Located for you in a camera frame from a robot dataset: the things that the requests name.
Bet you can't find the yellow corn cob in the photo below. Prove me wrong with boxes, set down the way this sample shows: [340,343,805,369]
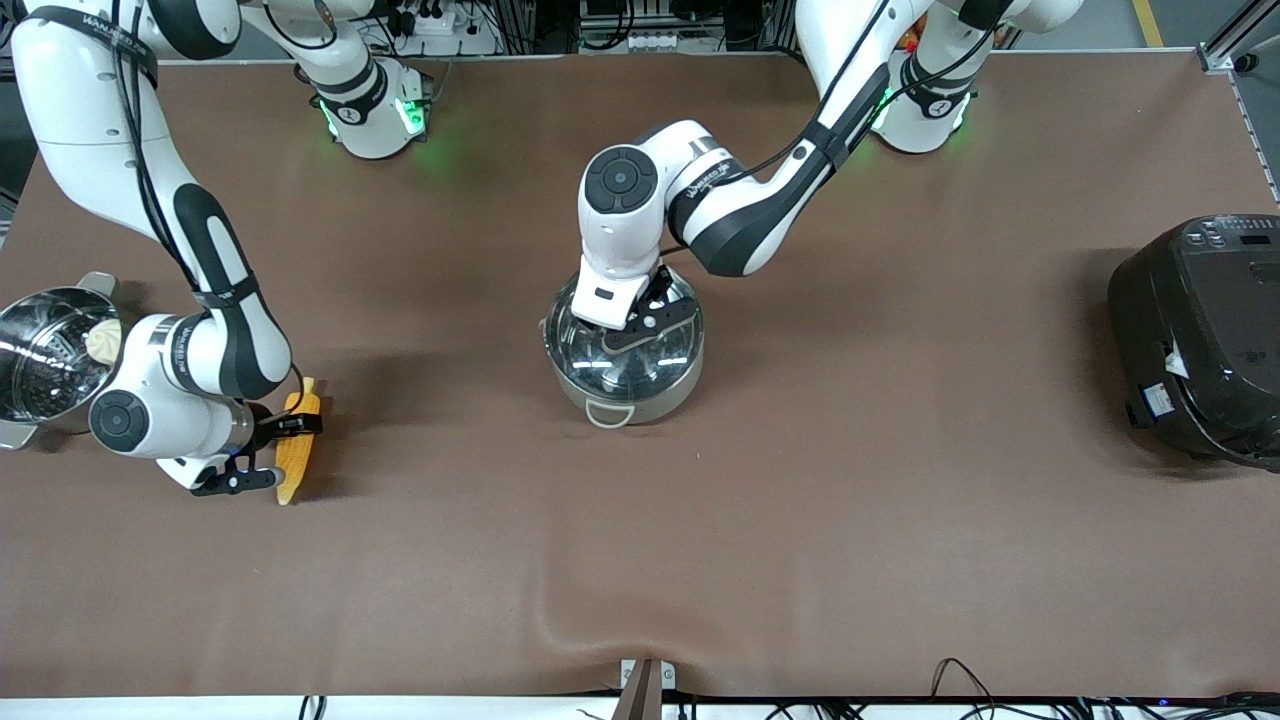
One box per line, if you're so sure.
[274,376,324,507]

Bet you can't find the glass pot lid with knob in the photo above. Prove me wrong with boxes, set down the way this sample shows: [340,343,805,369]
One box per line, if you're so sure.
[545,268,704,403]

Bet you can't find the grey-green steel cooking pot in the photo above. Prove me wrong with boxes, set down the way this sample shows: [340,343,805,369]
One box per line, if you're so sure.
[540,268,707,430]

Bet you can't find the stainless steel steamer pot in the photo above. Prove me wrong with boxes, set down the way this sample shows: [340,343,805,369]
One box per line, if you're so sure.
[0,271,127,451]

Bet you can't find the dark background equipment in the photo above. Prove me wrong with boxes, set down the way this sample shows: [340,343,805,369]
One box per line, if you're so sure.
[575,0,801,51]

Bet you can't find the brown table mat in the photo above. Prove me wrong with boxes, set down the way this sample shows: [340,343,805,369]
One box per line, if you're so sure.
[0,50,1280,701]

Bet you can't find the black electric rice cooker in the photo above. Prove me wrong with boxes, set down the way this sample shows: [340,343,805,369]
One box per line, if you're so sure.
[1107,213,1280,474]

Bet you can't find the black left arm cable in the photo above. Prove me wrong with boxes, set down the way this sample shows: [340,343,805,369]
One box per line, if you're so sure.
[655,0,1001,281]

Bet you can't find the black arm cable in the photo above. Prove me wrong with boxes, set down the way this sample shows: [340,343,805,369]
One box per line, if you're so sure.
[655,0,1001,281]
[20,0,306,421]

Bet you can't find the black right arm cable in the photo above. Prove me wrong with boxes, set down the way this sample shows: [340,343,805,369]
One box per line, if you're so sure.
[20,0,306,421]

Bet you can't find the metal table clamp bracket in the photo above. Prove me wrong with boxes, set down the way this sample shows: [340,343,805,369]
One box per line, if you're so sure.
[618,657,679,720]

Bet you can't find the black looped cable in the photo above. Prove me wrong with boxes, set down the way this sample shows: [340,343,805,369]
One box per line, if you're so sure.
[930,657,1011,706]

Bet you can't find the black cable bundle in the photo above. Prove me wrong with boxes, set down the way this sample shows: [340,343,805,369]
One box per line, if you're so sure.
[1060,692,1280,720]

